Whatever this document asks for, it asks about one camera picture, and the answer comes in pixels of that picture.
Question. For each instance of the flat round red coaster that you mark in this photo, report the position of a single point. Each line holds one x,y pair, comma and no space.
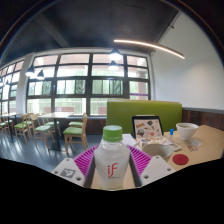
180,159

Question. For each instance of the white ceramic bowl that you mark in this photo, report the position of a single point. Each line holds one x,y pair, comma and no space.
186,131

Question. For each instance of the long curved linear ceiling light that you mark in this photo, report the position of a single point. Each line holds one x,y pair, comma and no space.
150,44

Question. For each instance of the wooden dining table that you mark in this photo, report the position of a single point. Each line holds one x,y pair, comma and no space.
56,115
8,115

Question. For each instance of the small white card box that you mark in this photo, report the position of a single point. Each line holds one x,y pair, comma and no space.
175,146

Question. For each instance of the small blue-capped bottle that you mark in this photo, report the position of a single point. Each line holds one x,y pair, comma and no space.
171,135

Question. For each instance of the white paper sheet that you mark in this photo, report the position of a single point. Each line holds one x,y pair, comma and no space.
129,140

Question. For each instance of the white bottle with green cap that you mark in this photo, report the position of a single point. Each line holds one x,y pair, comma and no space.
111,160

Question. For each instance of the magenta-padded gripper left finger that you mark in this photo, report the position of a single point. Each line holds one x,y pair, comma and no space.
83,160

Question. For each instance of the white mug with swirl print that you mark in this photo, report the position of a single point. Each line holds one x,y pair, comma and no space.
158,150

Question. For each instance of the black-framed printed picture stand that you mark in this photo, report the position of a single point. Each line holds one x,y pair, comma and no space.
147,127

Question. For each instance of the group of green-seated wooden chairs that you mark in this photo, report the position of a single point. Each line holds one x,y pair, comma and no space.
73,130

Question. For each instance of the group of dark pendant lamps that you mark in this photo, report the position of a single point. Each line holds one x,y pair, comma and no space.
115,55

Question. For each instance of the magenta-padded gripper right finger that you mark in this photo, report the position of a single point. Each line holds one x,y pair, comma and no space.
141,159

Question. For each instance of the green upholstered booth bench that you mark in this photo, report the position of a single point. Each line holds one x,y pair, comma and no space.
143,108

